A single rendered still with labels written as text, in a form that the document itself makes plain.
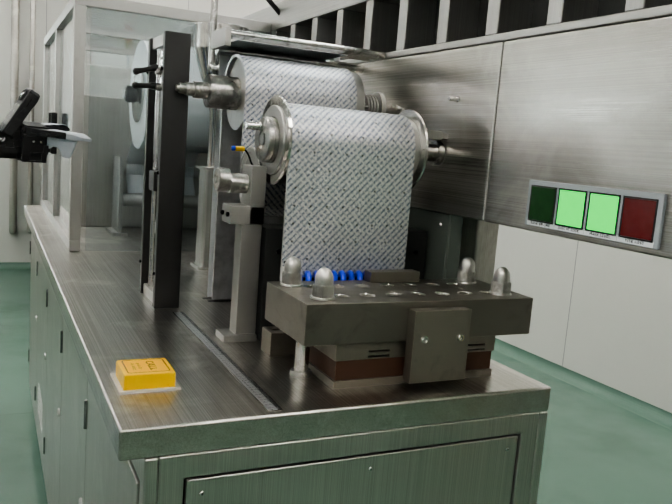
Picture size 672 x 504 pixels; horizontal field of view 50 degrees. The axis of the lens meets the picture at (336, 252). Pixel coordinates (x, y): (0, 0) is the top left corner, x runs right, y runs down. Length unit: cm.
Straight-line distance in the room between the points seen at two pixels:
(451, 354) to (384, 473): 20
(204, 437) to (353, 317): 27
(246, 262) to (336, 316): 28
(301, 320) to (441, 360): 23
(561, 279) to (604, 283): 33
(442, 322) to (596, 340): 327
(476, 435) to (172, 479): 46
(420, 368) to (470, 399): 9
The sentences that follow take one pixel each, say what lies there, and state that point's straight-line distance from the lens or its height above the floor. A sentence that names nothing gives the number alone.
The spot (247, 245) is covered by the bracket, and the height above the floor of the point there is 107.
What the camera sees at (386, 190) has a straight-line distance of 124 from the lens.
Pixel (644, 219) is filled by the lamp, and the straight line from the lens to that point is 99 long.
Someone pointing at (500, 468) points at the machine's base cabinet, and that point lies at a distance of 119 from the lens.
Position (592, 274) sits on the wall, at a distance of 432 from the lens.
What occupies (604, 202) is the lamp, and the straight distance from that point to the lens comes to 104.
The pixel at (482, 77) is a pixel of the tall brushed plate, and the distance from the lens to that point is 129.
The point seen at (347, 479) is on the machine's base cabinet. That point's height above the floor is 79.
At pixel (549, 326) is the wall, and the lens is 459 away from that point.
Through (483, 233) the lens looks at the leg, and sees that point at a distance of 154.
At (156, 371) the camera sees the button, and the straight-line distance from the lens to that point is 102.
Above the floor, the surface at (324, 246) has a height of 108.
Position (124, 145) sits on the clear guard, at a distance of 214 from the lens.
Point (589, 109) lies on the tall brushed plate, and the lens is 109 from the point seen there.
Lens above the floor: 125
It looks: 8 degrees down
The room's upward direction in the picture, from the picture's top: 4 degrees clockwise
